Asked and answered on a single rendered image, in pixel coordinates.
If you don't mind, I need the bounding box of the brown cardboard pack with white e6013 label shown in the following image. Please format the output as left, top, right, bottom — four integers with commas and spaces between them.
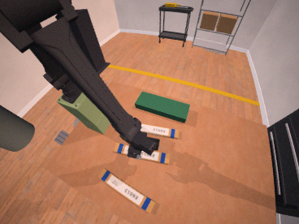
98, 168, 155, 213

